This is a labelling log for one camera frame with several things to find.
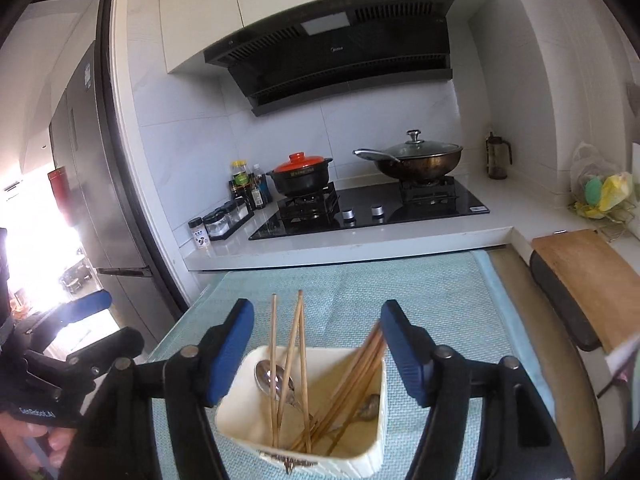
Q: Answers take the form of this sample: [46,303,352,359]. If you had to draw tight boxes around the metal spoon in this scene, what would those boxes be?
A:
[328,393,380,454]
[254,360,304,413]

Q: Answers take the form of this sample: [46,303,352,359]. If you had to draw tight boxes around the black range hood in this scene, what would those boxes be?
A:
[204,0,454,116]

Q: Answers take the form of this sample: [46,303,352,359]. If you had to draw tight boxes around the spice jar rack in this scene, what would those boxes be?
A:
[203,197,254,242]

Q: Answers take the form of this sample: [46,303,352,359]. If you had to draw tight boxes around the dark wok with lid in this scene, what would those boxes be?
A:
[352,129,463,183]

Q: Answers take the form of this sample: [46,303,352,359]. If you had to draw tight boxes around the wooden cutting board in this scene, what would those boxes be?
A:
[532,229,639,353]

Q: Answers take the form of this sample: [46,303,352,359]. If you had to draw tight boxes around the cream utensil holder box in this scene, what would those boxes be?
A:
[214,343,388,478]

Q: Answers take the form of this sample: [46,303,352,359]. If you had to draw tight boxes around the light blue table mat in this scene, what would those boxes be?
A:
[149,250,556,479]

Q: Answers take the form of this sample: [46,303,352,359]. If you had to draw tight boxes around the black gas stove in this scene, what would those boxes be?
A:
[250,176,489,240]

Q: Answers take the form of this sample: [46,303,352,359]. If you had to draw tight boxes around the dark glass pitcher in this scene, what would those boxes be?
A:
[485,132,512,180]

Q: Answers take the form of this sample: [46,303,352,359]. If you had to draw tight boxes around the black pot orange lid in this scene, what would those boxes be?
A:
[267,152,332,197]

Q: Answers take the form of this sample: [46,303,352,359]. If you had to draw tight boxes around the left hand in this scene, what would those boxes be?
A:
[0,408,79,470]

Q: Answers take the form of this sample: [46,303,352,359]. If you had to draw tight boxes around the plastic bag with produce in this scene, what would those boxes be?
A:
[570,142,639,226]

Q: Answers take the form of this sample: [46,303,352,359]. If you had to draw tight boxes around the white spice jar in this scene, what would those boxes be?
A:
[188,217,210,249]

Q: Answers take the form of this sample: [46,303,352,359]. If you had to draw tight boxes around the sauce bottles group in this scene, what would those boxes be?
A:
[230,159,269,210]

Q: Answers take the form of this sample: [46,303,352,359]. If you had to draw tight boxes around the grey refrigerator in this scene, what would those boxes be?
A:
[50,44,175,352]

